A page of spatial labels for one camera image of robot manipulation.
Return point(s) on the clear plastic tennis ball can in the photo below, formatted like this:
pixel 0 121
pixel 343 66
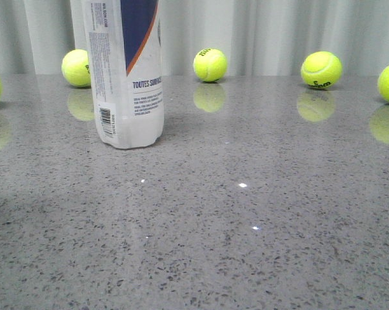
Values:
pixel 124 53

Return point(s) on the grey curtain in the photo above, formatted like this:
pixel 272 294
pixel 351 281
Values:
pixel 259 38

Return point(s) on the tennis ball with Roland Garros print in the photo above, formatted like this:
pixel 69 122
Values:
pixel 75 68

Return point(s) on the tennis ball with Wilson print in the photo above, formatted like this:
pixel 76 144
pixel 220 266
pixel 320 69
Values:
pixel 321 69

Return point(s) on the centre tennis ball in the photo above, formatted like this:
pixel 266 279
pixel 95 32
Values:
pixel 210 64

